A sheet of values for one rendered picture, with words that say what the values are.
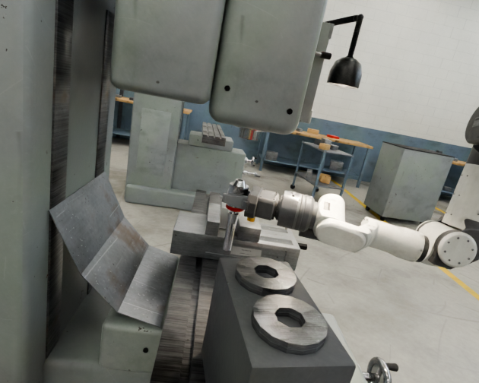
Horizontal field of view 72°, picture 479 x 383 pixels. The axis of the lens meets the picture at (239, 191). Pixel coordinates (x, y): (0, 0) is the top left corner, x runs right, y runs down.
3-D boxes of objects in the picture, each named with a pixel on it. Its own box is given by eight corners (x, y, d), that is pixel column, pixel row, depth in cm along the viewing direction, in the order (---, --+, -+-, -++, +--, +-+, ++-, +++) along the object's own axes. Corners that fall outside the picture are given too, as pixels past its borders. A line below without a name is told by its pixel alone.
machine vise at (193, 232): (285, 247, 106) (293, 216, 103) (295, 271, 92) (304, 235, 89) (176, 230, 102) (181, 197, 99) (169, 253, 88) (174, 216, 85)
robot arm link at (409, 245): (362, 242, 82) (438, 267, 81) (374, 254, 72) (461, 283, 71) (377, 202, 81) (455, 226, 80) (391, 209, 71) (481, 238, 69)
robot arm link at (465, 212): (454, 259, 82) (490, 173, 79) (487, 279, 69) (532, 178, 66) (408, 244, 83) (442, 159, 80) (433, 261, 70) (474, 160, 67)
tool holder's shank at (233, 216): (231, 210, 80) (223, 251, 83) (242, 210, 81) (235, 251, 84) (226, 206, 82) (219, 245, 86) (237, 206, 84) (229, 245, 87)
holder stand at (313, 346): (265, 350, 61) (290, 254, 55) (315, 486, 41) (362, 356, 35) (201, 350, 58) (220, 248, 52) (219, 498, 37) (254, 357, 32)
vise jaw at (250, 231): (253, 221, 103) (255, 210, 102) (258, 242, 89) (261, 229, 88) (234, 218, 102) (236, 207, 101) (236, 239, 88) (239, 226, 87)
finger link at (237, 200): (223, 191, 79) (249, 196, 78) (221, 203, 80) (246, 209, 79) (222, 192, 77) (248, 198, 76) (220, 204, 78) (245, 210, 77)
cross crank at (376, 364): (377, 378, 108) (388, 349, 105) (395, 411, 97) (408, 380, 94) (331, 373, 107) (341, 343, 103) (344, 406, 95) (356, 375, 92)
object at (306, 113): (306, 122, 79) (328, 26, 73) (309, 124, 75) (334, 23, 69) (289, 118, 78) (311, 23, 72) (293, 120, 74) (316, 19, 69)
